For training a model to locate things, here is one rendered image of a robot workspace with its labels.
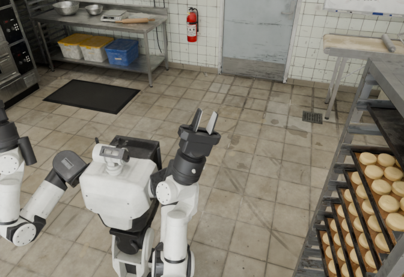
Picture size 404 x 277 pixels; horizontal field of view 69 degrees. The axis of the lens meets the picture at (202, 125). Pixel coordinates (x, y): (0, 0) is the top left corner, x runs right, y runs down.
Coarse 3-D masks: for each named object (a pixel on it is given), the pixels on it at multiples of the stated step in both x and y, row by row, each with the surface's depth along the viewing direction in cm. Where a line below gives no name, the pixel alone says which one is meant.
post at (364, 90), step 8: (368, 64) 87; (360, 80) 91; (360, 88) 91; (368, 88) 90; (360, 96) 91; (368, 96) 91; (352, 104) 96; (352, 112) 95; (360, 112) 95; (352, 120) 97; (344, 128) 101; (344, 136) 101; (352, 136) 100; (336, 152) 107; (336, 160) 107; (328, 176) 114; (336, 176) 111; (328, 192) 117; (320, 200) 121; (320, 208) 123; (312, 224) 130; (312, 232) 132; (304, 256) 143; (296, 264) 152; (296, 272) 153
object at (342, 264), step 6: (330, 222) 121; (330, 228) 119; (336, 228) 117; (336, 234) 115; (336, 240) 113; (336, 246) 113; (336, 252) 111; (342, 252) 108; (342, 258) 108; (342, 264) 107; (342, 270) 104; (342, 276) 103; (348, 276) 102
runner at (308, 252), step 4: (304, 248) 140; (308, 248) 139; (312, 248) 139; (316, 248) 139; (304, 252) 140; (308, 252) 140; (312, 252) 140; (316, 252) 140; (308, 256) 138; (312, 256) 138; (316, 256) 138; (320, 256) 138
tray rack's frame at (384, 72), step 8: (376, 64) 82; (384, 64) 82; (392, 64) 82; (400, 64) 82; (376, 72) 81; (384, 72) 78; (392, 72) 78; (400, 72) 78; (376, 80) 80; (384, 80) 76; (392, 80) 75; (400, 80) 75; (384, 88) 76; (392, 88) 72; (400, 88) 71; (392, 96) 72; (400, 96) 68; (400, 104) 68; (400, 112) 67
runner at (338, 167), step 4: (336, 164) 108; (340, 164) 107; (344, 164) 107; (348, 164) 107; (352, 164) 107; (336, 168) 109; (340, 168) 108; (344, 168) 108; (348, 168) 108; (352, 168) 108; (356, 168) 108; (336, 172) 107; (340, 172) 107
